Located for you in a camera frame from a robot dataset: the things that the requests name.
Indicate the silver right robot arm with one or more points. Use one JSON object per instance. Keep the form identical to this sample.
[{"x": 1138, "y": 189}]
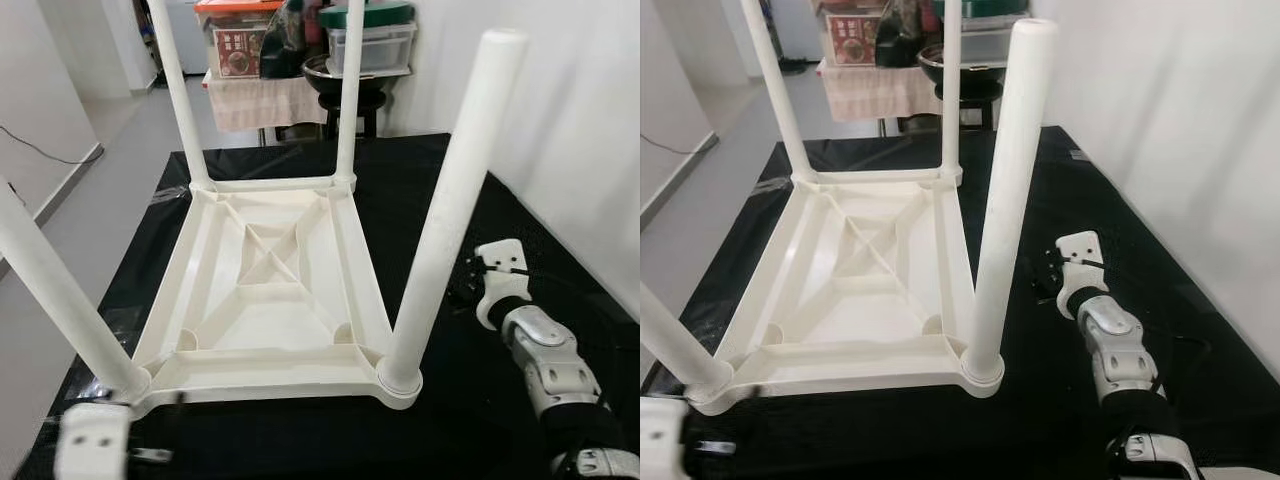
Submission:
[
  {"x": 1115, "y": 350},
  {"x": 550, "y": 370}
]

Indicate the black tablecloth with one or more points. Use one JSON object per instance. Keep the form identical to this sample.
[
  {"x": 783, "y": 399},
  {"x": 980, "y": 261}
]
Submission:
[
  {"x": 1200, "y": 300},
  {"x": 470, "y": 430}
]

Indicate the white plastic table top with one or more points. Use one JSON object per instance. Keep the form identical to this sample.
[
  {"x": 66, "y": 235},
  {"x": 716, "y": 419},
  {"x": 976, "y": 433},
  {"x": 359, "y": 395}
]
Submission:
[
  {"x": 270, "y": 330},
  {"x": 850, "y": 320}
]

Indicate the clear plastic container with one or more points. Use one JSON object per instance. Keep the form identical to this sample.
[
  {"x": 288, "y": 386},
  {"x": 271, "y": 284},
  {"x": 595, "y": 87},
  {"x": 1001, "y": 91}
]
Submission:
[
  {"x": 388, "y": 48},
  {"x": 995, "y": 40}
]

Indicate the clear tape strip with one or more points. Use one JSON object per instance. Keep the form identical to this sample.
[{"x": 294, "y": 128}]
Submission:
[
  {"x": 770, "y": 185},
  {"x": 165, "y": 195}
]

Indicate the green pot lid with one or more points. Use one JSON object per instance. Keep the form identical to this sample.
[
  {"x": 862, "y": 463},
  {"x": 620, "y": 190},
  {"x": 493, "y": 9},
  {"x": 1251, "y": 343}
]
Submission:
[
  {"x": 385, "y": 15},
  {"x": 995, "y": 8}
]

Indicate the black bag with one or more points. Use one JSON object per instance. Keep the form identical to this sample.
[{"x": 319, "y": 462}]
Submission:
[
  {"x": 905, "y": 35},
  {"x": 295, "y": 45}
]

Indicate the red printed box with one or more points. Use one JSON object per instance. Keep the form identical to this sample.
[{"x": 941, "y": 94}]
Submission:
[
  {"x": 238, "y": 55},
  {"x": 850, "y": 45}
]

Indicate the black shoes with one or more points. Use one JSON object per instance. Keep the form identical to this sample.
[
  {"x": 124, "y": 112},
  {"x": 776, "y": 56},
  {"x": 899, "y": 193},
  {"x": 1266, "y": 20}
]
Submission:
[{"x": 792, "y": 65}]

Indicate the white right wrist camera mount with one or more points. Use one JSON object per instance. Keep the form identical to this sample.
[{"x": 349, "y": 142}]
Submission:
[
  {"x": 500, "y": 270},
  {"x": 1078, "y": 260}
]

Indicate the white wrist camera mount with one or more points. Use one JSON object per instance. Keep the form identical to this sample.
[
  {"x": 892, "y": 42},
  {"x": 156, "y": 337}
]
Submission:
[
  {"x": 1078, "y": 260},
  {"x": 500, "y": 270},
  {"x": 95, "y": 440},
  {"x": 662, "y": 435}
]

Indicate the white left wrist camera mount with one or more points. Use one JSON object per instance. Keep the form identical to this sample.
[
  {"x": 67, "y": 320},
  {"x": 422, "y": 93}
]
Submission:
[
  {"x": 662, "y": 435},
  {"x": 95, "y": 440}
]

